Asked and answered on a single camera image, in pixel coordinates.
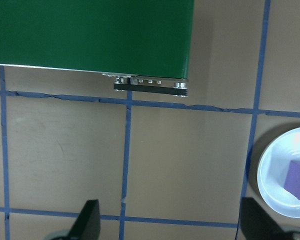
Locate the pale blue round plate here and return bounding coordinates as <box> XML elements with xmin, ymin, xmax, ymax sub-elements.
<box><xmin>256</xmin><ymin>126</ymin><xmax>300</xmax><ymax>218</ymax></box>

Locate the purple foam block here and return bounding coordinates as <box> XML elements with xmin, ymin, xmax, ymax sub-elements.
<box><xmin>283</xmin><ymin>159</ymin><xmax>300</xmax><ymax>206</ymax></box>

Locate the green belt conveyor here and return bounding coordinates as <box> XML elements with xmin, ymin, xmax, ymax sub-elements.
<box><xmin>0</xmin><ymin>0</ymin><xmax>196</xmax><ymax>97</ymax></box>

